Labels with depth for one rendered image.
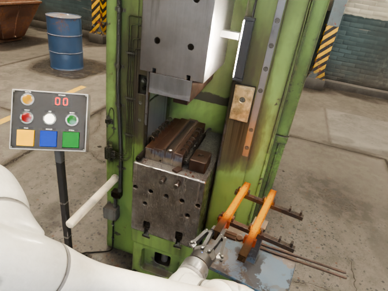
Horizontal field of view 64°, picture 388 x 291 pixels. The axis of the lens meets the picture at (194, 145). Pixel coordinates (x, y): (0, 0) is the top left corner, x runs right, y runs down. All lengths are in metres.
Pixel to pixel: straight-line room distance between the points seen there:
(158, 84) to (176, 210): 0.65
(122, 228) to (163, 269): 0.40
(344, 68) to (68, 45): 5.41
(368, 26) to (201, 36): 6.13
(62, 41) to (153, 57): 4.61
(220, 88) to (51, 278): 1.48
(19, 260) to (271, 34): 1.20
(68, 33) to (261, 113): 4.79
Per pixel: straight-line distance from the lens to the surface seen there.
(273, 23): 1.40
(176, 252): 1.84
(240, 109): 1.47
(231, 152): 1.59
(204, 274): 1.03
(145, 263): 2.08
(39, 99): 1.63
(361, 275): 2.76
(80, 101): 1.59
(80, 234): 2.51
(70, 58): 6.01
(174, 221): 1.69
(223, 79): 1.83
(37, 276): 0.56
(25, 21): 8.06
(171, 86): 1.40
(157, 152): 1.56
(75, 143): 1.57
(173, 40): 1.35
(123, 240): 2.28
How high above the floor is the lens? 1.76
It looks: 29 degrees down
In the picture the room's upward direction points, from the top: 8 degrees clockwise
